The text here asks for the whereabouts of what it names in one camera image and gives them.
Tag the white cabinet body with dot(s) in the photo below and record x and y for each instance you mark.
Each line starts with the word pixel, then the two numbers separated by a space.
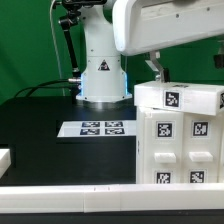
pixel 145 117

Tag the white cabinet door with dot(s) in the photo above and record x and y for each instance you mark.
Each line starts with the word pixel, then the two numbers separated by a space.
pixel 201 148
pixel 165 149

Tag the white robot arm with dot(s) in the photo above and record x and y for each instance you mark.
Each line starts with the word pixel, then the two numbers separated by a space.
pixel 103 80

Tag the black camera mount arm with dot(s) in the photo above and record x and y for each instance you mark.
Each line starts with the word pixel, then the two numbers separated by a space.
pixel 73 12

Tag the white U-shaped obstacle frame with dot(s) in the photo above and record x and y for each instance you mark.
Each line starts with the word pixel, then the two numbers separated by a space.
pixel 111 198

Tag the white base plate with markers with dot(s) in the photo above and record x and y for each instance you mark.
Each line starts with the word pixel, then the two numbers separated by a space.
pixel 75 129

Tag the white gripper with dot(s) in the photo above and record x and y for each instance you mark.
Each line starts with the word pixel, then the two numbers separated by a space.
pixel 142 26

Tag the white cabinet top block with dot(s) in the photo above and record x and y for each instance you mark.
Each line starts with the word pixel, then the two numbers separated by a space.
pixel 184 97

